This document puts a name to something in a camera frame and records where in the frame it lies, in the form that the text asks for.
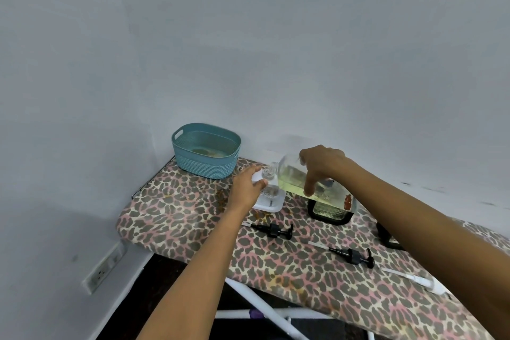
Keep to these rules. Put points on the person's left thumb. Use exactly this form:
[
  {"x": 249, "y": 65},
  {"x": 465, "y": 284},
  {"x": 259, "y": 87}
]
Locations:
[{"x": 261, "y": 184}]

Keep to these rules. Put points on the person's right thumb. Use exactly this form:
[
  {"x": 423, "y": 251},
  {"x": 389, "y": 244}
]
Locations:
[{"x": 310, "y": 186}]

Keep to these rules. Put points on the clear dispenser bottle black base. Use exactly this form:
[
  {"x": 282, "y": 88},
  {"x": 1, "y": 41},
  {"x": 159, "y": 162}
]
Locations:
[{"x": 328, "y": 214}]

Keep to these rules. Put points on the yellow item in basket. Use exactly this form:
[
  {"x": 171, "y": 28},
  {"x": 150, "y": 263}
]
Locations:
[{"x": 207, "y": 152}]

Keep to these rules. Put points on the white wall outlet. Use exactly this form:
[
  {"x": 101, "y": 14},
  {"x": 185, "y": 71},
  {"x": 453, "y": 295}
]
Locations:
[{"x": 104, "y": 268}]

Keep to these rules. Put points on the clear dispenser bottle white base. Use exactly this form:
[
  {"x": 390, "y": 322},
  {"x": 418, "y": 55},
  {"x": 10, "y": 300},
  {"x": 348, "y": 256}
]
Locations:
[{"x": 271, "y": 194}]

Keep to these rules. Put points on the person's right forearm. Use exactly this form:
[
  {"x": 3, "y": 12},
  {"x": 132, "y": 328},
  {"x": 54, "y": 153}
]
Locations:
[{"x": 430, "y": 240}]

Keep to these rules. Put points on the black pump head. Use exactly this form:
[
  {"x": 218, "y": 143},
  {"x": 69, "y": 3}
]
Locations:
[
  {"x": 352, "y": 255},
  {"x": 275, "y": 229}
]

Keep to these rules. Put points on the white pump head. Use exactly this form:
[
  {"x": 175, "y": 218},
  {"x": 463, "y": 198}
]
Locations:
[{"x": 416, "y": 279}]

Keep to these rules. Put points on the person's right hand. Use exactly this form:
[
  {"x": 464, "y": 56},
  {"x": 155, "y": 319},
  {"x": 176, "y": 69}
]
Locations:
[{"x": 324, "y": 166}]

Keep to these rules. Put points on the leopard print ironing board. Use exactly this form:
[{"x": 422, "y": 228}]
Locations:
[{"x": 302, "y": 272}]

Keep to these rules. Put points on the person's left forearm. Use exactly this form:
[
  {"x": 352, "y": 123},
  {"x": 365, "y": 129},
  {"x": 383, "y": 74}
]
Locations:
[{"x": 199, "y": 276}]

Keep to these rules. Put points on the teal plastic basket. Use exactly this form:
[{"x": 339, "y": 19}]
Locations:
[{"x": 205, "y": 164}]

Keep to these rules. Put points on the person's left hand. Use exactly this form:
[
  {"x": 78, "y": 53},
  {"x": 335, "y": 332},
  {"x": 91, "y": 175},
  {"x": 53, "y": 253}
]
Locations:
[{"x": 241, "y": 190}]

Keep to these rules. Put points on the large clear bottle yellow liquid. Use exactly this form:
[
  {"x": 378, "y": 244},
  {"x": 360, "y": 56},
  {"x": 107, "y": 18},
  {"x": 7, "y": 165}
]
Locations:
[{"x": 293, "y": 180}]

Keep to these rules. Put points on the white ironing board legs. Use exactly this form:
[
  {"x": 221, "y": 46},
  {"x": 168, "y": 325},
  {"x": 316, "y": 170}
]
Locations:
[{"x": 263, "y": 306}]

